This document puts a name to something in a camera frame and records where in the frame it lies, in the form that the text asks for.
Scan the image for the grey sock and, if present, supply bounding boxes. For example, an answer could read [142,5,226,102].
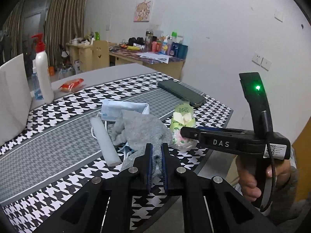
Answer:
[111,110,172,178]

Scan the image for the right hand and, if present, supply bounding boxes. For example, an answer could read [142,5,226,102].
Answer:
[236,154,292,202]

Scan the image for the white foam stick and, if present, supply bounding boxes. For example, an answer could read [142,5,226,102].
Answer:
[90,117,121,167]

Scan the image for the green tissue packet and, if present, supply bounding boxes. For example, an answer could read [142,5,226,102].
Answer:
[169,101,196,151]

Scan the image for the light blue face mask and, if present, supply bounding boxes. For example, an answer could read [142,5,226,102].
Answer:
[91,99,150,161]

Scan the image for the dark green notebook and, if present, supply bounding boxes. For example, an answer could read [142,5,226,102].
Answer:
[158,79,206,107]

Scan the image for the houndstooth table mat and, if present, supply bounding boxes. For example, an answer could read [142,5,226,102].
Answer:
[0,72,234,233]

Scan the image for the white paper sheets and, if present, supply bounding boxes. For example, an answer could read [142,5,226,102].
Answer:
[137,52,170,64]

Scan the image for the red orange snack packet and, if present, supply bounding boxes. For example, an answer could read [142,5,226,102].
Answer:
[59,78,84,93]

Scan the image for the teal blue bottle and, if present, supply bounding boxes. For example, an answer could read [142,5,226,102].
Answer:
[177,44,188,59]

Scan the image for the wooden smiley chair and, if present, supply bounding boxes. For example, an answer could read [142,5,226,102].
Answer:
[92,41,110,70]

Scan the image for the wooden desk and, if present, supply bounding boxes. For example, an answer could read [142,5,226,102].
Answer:
[66,41,185,79]

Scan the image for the blue clear spray bottle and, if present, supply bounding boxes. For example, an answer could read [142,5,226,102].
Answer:
[31,66,43,100]

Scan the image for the dark thermos bottle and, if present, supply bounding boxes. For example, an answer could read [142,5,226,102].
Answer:
[144,30,153,52]

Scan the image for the white red pump lotion bottle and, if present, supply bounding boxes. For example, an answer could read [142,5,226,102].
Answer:
[32,33,54,104]

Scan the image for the striped brown curtain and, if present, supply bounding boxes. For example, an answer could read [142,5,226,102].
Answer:
[44,0,86,67]

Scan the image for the wall socket plates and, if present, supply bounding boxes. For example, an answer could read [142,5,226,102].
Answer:
[252,53,272,71]

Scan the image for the cartoon girl wall picture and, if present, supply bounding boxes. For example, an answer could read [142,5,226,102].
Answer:
[133,0,153,22]

